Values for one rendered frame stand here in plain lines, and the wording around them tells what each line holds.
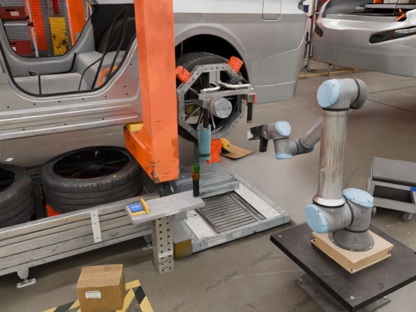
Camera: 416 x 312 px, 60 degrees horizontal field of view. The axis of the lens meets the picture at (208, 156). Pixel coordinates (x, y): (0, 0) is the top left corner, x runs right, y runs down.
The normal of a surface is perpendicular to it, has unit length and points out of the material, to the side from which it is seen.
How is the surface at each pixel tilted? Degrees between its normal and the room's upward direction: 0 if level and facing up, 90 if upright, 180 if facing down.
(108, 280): 0
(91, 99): 90
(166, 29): 90
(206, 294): 0
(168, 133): 90
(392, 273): 0
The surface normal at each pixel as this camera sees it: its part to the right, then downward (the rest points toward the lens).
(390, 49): -0.56, 0.32
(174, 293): 0.00, -0.92
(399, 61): -0.40, 0.55
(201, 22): 0.45, 0.36
